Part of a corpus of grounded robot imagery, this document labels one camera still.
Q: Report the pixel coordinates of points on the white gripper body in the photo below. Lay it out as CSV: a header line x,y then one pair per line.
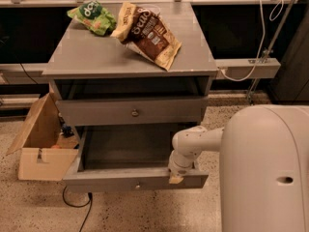
x,y
178,168

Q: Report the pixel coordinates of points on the grey drawer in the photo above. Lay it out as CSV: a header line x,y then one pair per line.
x,y
126,158
132,111

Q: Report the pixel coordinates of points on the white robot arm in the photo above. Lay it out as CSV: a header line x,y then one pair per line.
x,y
263,166

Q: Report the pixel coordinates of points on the grey drawer cabinet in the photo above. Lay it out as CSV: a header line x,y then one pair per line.
x,y
87,67

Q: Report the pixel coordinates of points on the grey top drawer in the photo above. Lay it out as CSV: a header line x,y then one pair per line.
x,y
132,111

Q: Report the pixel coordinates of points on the open cardboard box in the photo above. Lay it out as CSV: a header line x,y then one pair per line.
x,y
46,154

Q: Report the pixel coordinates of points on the metal diagonal pole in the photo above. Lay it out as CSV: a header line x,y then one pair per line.
x,y
262,58

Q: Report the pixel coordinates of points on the brown yellow chip bag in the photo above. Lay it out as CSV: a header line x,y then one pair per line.
x,y
145,32

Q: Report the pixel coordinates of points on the green snack bag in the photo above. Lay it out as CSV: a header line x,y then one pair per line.
x,y
94,17

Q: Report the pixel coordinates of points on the grey wall rail shelf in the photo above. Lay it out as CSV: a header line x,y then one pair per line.
x,y
242,69

